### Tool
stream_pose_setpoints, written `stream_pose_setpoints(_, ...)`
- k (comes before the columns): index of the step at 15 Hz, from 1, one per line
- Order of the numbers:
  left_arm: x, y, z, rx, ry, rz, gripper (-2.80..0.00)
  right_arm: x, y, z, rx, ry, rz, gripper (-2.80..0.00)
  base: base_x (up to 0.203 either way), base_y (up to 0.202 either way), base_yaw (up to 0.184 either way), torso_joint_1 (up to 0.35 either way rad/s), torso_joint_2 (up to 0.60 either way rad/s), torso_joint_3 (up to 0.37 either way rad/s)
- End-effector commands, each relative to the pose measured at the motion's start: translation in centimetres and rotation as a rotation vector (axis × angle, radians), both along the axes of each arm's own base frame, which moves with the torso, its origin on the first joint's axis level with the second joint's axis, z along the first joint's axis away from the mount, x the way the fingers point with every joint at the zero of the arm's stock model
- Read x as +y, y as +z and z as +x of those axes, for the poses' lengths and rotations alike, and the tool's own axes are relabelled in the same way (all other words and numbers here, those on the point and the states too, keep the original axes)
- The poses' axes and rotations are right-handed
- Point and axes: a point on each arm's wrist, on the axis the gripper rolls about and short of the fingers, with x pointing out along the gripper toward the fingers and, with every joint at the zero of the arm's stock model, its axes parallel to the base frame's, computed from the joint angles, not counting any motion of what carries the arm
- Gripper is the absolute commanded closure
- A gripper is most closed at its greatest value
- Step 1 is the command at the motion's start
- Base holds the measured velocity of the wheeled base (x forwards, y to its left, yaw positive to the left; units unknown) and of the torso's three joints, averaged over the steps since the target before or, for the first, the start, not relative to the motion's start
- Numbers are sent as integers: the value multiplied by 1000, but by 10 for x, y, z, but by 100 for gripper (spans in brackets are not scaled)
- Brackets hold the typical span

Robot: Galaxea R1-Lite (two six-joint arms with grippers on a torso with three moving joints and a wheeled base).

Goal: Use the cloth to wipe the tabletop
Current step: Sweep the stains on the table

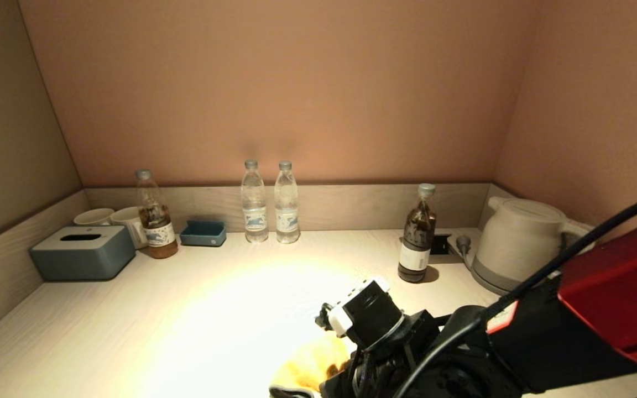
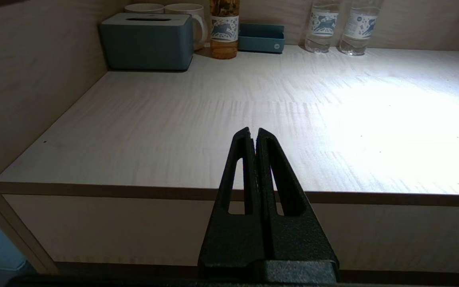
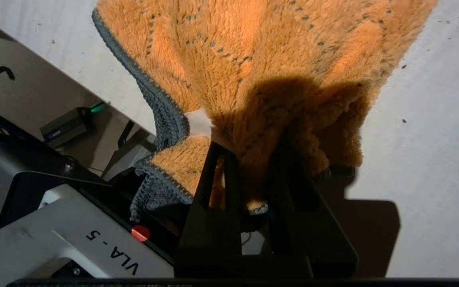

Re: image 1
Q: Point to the dark tea bottle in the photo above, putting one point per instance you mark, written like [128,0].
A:
[415,253]

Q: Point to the blue-grey tissue box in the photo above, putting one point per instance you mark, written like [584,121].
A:
[83,258]

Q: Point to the red black right robot arm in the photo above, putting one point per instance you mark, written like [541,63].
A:
[573,320]

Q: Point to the orange cloth with grey edge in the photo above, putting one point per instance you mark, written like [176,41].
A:
[307,367]

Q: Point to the small blue tray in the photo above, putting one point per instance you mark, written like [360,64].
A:
[202,237]

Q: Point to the clear water bottle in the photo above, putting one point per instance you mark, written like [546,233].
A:
[254,220]
[287,220]

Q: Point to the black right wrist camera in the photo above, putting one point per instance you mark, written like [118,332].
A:
[368,315]

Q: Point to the white electric kettle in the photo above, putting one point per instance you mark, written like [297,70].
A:
[517,237]

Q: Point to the black recessed desk socket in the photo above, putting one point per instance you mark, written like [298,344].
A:
[440,244]

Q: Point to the grey power plug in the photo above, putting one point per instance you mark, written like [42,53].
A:
[462,243]

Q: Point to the half-full amber tea bottle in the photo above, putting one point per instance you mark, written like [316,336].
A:
[158,236]

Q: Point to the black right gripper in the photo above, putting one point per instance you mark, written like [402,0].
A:
[374,376]

